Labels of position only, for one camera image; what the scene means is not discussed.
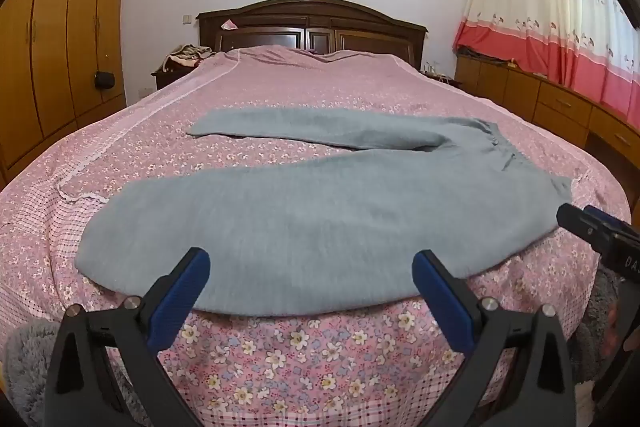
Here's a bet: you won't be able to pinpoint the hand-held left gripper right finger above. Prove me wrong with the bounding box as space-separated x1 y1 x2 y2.
411 249 586 427

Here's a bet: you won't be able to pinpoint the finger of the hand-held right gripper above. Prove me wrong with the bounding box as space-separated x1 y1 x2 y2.
556 203 608 254
584 205 640 239

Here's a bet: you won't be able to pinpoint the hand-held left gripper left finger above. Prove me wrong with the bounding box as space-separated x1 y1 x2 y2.
44 247 212 427

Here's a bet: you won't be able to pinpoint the grey pants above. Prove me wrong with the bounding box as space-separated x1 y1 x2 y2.
75 107 573 319

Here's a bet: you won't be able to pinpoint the person's right forearm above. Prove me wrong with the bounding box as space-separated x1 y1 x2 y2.
572 264 623 383

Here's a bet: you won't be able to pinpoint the pink floral bedspread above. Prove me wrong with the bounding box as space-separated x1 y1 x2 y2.
0 44 633 427

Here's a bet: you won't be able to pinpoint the low wooden cabinet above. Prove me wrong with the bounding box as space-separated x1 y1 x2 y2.
455 49 640 168

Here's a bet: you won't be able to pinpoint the person's grey fleece clothing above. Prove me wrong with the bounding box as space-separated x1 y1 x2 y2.
0 319 151 427

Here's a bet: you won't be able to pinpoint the dark wooden nightstand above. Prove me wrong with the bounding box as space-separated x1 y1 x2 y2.
151 67 201 92

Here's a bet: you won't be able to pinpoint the floral curtain with red border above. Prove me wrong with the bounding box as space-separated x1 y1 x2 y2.
452 0 640 120

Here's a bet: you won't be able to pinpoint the wooden wardrobe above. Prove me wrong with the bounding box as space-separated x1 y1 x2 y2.
0 0 135 188

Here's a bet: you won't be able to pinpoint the dark wooden headboard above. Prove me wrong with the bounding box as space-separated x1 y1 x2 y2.
196 0 428 70

